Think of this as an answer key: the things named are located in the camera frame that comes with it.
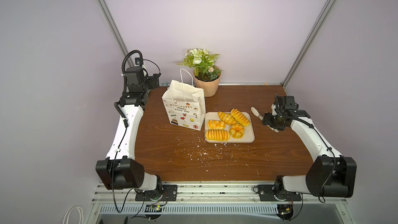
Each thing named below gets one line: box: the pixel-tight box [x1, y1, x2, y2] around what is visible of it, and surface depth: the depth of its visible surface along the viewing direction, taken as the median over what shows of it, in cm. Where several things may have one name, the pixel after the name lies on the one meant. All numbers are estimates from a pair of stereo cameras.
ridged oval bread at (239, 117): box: [230, 108, 251, 128], surface depth 99 cm
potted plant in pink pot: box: [176, 48, 223, 98], surface depth 102 cm
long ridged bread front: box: [205, 129, 231, 142], surface depth 91 cm
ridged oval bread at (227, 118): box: [217, 111, 237, 126], surface depth 99 cm
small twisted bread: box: [207, 119, 226, 131], surface depth 95 cm
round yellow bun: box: [229, 123, 245, 139], surface depth 92 cm
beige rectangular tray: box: [204, 111, 255, 144], surface depth 94 cm
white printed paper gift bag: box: [161, 68, 207, 132], surface depth 89 cm
